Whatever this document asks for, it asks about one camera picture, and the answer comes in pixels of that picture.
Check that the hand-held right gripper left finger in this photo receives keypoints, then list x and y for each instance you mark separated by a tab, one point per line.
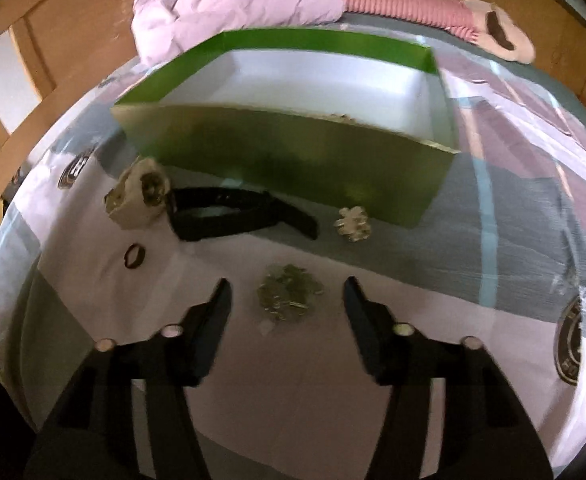
213	325

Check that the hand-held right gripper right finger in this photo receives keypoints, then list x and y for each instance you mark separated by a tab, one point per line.
368	330

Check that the green cardboard box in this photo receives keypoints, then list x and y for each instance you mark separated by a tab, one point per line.
283	160

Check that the plaid bed sheet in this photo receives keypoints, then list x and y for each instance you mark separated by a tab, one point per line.
298	385

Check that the black wrist watch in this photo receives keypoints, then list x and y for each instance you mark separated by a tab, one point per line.
213	227

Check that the small pale flower brooch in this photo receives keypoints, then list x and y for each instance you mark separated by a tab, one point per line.
353	225

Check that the pink quilt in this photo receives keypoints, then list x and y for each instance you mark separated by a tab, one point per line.
253	5

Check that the plush toy with striped shirt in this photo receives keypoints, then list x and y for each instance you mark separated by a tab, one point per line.
398	0

